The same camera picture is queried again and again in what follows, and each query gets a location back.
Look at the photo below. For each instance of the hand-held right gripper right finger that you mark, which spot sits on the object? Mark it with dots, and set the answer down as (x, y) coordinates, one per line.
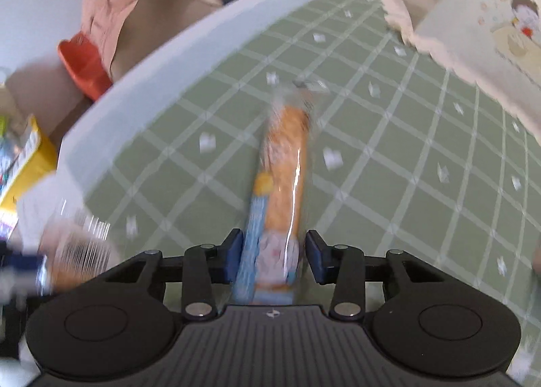
(316, 257)

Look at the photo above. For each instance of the white cartoon food cover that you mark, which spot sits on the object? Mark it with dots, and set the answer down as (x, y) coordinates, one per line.
(465, 32)

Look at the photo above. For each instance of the orange plastic object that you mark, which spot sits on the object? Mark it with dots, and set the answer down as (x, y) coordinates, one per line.
(82, 68)

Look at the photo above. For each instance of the green checked tablecloth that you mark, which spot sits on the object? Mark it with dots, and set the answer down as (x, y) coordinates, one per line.
(401, 201)

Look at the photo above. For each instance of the long bread packet blue label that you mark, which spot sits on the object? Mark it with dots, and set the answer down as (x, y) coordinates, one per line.
(283, 167)

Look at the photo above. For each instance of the yellow printed bag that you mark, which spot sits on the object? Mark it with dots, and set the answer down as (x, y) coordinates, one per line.
(29, 159)

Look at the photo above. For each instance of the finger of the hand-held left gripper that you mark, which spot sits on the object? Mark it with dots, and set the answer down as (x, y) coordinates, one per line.
(21, 265)

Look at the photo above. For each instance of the short bread packet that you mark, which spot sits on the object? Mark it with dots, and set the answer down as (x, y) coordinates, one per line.
(80, 256)

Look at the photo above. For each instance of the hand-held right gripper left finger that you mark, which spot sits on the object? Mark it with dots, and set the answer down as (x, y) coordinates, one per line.
(233, 258)

